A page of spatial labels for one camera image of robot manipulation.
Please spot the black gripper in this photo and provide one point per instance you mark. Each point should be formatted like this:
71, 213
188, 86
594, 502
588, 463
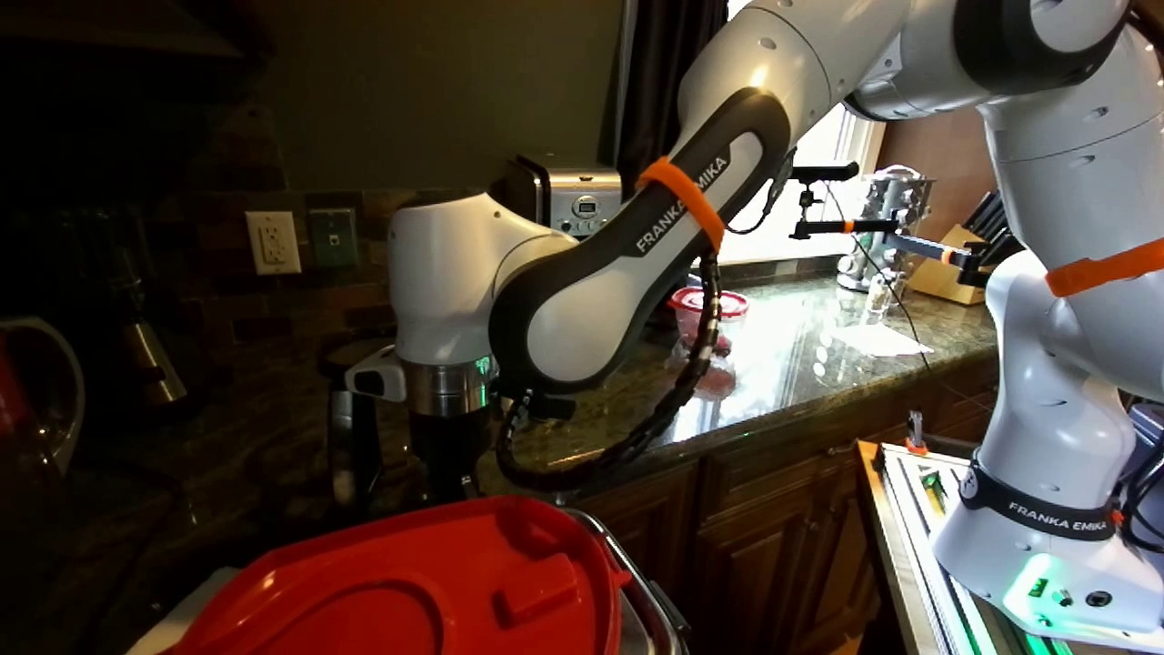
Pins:
447, 448

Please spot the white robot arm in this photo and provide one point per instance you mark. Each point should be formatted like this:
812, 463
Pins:
1073, 129

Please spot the silver black coffee maker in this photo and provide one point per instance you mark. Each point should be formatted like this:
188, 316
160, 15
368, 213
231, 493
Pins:
568, 196

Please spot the dark kettle on left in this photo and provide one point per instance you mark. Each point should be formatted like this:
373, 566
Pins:
43, 394

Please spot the chrome kitchen faucet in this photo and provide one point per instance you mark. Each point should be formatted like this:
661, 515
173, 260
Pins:
895, 196

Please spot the wooden knife block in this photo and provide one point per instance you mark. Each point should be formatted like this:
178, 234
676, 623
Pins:
962, 263

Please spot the green wall switch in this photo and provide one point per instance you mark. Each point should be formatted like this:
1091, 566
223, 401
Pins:
331, 234

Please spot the white wall outlet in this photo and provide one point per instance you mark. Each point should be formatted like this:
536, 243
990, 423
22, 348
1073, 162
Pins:
273, 242

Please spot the black camera on stand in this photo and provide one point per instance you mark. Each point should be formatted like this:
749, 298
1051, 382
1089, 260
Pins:
810, 176

